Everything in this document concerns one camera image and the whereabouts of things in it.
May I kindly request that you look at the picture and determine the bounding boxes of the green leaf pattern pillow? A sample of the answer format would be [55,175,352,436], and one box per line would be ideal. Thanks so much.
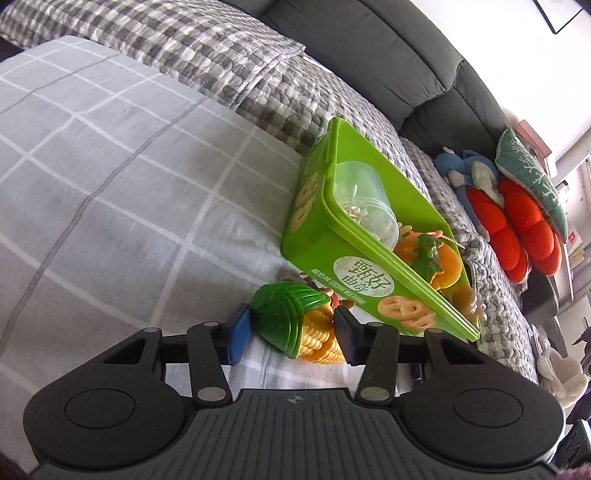
[495,127,568,243]

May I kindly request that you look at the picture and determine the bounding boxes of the clear cotton swab jar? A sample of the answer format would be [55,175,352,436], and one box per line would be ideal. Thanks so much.
[335,161,399,250]

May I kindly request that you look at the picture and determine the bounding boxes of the grey checked quilt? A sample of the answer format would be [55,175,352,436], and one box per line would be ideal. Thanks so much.
[0,0,477,245]

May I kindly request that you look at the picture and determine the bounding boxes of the toy corn cob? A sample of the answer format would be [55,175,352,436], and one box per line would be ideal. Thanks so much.
[250,281,349,365]

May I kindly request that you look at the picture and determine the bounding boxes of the blue plush monkey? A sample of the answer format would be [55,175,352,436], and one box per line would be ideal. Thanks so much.
[434,147,505,211]

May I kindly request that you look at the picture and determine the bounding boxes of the orange toy pumpkin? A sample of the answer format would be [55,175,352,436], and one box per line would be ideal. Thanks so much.
[394,230,463,290]

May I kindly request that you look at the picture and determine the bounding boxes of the orange flower cushion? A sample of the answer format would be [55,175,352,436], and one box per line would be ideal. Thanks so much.
[467,178,562,283]

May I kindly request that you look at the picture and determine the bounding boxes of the grey pebble pattern blanket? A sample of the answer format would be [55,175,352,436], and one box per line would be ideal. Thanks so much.
[461,239,541,386]

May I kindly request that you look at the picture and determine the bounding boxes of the white bookshelf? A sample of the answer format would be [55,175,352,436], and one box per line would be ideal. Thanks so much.
[513,120,590,308]

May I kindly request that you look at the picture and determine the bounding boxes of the dark grey sofa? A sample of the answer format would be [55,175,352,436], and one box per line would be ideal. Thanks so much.
[221,0,574,333]

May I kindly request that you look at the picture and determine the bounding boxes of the small brown reindeer toy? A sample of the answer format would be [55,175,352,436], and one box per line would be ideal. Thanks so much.
[280,272,356,310]

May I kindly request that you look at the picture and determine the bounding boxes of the green plastic cookie box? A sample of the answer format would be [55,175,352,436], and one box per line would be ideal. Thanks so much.
[280,118,481,341]

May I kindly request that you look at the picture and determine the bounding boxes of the white plush toy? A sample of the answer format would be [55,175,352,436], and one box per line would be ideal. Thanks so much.
[536,344,589,410]

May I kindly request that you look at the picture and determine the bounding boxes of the light grey grid sheet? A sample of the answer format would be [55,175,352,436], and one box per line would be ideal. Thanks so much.
[1,36,301,470]

